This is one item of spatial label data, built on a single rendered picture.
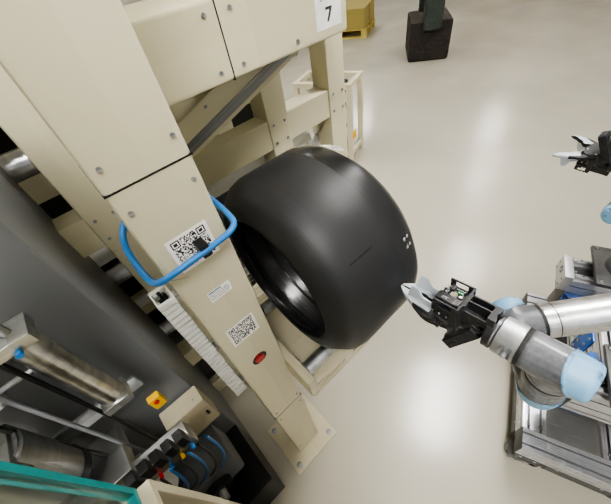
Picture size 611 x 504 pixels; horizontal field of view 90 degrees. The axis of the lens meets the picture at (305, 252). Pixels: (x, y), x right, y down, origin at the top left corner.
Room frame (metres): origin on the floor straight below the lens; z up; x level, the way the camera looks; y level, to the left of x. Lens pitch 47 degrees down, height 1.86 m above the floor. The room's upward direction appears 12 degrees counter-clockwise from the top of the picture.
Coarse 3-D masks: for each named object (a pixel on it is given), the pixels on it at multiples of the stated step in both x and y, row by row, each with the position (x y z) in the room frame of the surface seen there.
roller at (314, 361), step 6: (318, 348) 0.46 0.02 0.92; (324, 348) 0.45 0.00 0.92; (312, 354) 0.44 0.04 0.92; (318, 354) 0.43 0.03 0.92; (324, 354) 0.43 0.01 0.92; (330, 354) 0.43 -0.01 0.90; (306, 360) 0.42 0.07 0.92; (312, 360) 0.42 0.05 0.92; (318, 360) 0.42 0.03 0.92; (324, 360) 0.42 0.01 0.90; (306, 366) 0.40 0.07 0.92; (312, 366) 0.40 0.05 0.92; (318, 366) 0.40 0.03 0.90; (312, 372) 0.39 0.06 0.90
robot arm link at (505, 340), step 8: (504, 320) 0.24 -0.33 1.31; (512, 320) 0.24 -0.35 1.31; (496, 328) 0.24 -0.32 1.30; (504, 328) 0.23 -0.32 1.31; (512, 328) 0.22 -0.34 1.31; (520, 328) 0.22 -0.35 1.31; (528, 328) 0.22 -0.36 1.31; (496, 336) 0.22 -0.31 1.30; (504, 336) 0.22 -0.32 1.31; (512, 336) 0.21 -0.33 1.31; (520, 336) 0.21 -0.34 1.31; (488, 344) 0.22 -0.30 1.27; (496, 344) 0.21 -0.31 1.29; (504, 344) 0.21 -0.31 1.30; (512, 344) 0.20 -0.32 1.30; (496, 352) 0.20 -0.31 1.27; (504, 352) 0.20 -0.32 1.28; (512, 352) 0.19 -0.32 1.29
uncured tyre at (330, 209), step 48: (240, 192) 0.64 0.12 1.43; (288, 192) 0.56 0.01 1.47; (336, 192) 0.55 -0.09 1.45; (384, 192) 0.56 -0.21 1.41; (240, 240) 0.73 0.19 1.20; (288, 240) 0.47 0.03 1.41; (336, 240) 0.44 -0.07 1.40; (384, 240) 0.46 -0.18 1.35; (288, 288) 0.70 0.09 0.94; (336, 288) 0.38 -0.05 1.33; (384, 288) 0.39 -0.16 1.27; (336, 336) 0.36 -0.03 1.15
